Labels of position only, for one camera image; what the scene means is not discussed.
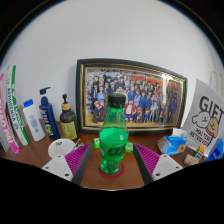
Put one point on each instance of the long pink box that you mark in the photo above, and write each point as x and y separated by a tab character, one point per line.
8	126

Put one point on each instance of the small patterned packet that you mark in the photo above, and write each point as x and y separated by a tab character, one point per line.
191	160

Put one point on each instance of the long green and white box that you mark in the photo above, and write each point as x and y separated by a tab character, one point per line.
16	106

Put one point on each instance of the dark framed group picture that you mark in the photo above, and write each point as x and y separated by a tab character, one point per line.
140	93

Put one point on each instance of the white bottle with blue cap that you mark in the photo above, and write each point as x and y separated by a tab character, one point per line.
34	121

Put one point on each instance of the patterned ceramic mug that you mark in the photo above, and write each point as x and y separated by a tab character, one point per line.
60	146

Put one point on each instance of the dark blue pump bottle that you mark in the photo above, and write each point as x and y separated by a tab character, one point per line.
49	120

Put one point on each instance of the small puzzle cube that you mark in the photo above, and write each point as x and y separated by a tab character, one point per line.
200	152

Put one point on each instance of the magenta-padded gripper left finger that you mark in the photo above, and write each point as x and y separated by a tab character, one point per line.
60	166

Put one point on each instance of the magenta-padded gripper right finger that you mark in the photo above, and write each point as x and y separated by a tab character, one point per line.
162	166

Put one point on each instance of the green plastic drink bottle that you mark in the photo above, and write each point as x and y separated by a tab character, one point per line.
113	140

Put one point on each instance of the white paper gift bag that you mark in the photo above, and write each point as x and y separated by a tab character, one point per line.
208	113

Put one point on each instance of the brown pump bottle yellow label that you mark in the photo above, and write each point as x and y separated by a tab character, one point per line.
68	125

